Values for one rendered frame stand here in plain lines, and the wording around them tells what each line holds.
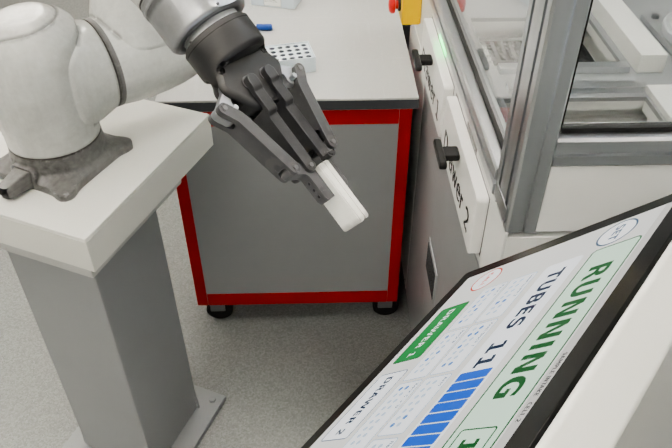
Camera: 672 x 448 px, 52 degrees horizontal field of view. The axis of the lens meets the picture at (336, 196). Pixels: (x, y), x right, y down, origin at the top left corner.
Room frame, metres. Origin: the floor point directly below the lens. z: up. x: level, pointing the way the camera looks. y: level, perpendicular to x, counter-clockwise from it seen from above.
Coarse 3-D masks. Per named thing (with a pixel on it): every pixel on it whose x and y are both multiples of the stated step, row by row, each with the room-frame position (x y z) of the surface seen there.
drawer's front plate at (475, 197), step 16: (448, 96) 1.04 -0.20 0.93; (448, 112) 1.02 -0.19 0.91; (448, 128) 1.00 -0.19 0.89; (464, 128) 0.94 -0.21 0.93; (448, 144) 0.99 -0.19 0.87; (464, 144) 0.90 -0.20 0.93; (464, 160) 0.86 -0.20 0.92; (448, 176) 0.96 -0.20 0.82; (464, 176) 0.85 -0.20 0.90; (480, 176) 0.81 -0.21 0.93; (464, 192) 0.83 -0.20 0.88; (480, 192) 0.78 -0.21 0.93; (464, 208) 0.82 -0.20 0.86; (480, 208) 0.76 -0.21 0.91; (480, 224) 0.76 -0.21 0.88; (464, 240) 0.79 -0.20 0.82; (480, 240) 0.76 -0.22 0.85
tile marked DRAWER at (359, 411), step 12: (396, 372) 0.41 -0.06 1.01; (384, 384) 0.39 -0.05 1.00; (372, 396) 0.38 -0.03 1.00; (384, 396) 0.37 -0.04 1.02; (360, 408) 0.37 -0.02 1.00; (372, 408) 0.36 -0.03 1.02; (348, 420) 0.36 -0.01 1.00; (360, 420) 0.35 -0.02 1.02; (336, 432) 0.35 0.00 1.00; (348, 432) 0.34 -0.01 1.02
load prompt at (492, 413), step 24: (624, 240) 0.42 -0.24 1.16; (600, 264) 0.40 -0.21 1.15; (576, 288) 0.38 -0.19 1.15; (600, 288) 0.36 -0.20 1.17; (552, 312) 0.36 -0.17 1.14; (576, 312) 0.34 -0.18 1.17; (528, 336) 0.34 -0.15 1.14; (552, 336) 0.32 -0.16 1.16; (528, 360) 0.31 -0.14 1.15; (552, 360) 0.29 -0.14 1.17; (504, 384) 0.29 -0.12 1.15; (528, 384) 0.28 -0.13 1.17; (480, 408) 0.27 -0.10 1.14; (504, 408) 0.26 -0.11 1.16; (456, 432) 0.26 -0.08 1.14; (480, 432) 0.25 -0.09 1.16
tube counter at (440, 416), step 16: (512, 336) 0.36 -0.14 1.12; (480, 352) 0.36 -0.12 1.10; (496, 352) 0.34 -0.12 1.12; (464, 368) 0.34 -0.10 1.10; (480, 368) 0.33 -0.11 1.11; (464, 384) 0.32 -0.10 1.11; (480, 384) 0.31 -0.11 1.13; (448, 400) 0.31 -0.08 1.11; (464, 400) 0.29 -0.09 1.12; (432, 416) 0.29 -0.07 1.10; (448, 416) 0.28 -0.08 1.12; (416, 432) 0.28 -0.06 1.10; (432, 432) 0.27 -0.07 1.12
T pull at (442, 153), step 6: (438, 144) 0.92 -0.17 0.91; (438, 150) 0.90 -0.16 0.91; (444, 150) 0.91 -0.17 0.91; (450, 150) 0.91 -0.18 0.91; (456, 150) 0.91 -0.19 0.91; (438, 156) 0.89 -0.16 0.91; (444, 156) 0.89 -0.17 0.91; (450, 156) 0.89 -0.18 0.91; (456, 156) 0.89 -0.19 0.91; (438, 162) 0.88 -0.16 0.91; (444, 162) 0.87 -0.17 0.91; (444, 168) 0.87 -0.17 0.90
